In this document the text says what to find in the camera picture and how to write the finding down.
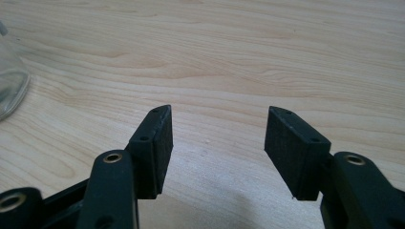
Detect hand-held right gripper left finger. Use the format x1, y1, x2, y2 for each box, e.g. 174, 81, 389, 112
126, 104, 175, 200

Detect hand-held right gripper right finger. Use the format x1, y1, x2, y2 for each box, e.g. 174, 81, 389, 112
264, 105, 332, 201

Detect clear glass bottle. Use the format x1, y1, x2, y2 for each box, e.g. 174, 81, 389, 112
0, 20, 32, 122

